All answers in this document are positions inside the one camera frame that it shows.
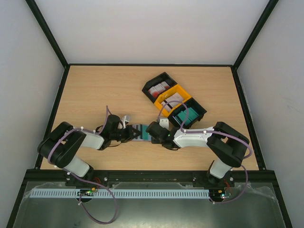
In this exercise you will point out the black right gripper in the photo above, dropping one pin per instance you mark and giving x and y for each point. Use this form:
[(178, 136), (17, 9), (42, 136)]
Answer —
[(152, 132)]

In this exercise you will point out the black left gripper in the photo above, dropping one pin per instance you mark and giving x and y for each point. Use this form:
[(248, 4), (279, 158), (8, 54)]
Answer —
[(130, 130)]

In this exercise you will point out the teal card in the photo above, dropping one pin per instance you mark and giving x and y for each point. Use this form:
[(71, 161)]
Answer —
[(144, 136)]

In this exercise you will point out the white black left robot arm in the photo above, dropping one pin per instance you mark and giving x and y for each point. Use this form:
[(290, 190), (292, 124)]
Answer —
[(62, 144)]

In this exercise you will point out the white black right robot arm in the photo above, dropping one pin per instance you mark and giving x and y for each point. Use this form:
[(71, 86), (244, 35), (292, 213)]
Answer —
[(230, 146)]

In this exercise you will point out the teal cards stack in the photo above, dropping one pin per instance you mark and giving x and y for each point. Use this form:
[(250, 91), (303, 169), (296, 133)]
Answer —
[(182, 115)]

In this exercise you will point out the black bin with teal cards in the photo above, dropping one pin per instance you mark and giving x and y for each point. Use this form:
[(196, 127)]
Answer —
[(190, 103)]

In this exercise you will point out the red white cards stack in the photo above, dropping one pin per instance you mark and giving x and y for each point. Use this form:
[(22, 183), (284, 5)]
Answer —
[(158, 89)]

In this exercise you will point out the yellow card bin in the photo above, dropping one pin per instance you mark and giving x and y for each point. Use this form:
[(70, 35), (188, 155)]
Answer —
[(176, 89)]

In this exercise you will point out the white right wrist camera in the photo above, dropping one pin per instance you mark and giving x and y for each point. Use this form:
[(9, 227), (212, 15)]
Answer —
[(164, 122)]

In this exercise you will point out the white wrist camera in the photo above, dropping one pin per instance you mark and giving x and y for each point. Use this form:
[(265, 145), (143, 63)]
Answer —
[(124, 121), (164, 122)]

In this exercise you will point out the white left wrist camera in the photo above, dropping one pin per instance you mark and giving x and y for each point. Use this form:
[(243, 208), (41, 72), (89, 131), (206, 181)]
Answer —
[(124, 121)]

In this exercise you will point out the white slotted cable duct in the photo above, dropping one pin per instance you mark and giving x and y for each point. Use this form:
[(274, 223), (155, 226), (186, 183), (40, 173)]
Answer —
[(120, 194)]

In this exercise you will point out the black enclosure frame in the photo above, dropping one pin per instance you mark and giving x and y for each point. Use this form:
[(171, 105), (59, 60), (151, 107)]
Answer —
[(108, 49)]

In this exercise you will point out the black mounting rail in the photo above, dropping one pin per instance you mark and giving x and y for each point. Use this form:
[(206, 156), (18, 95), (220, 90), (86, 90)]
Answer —
[(197, 178)]

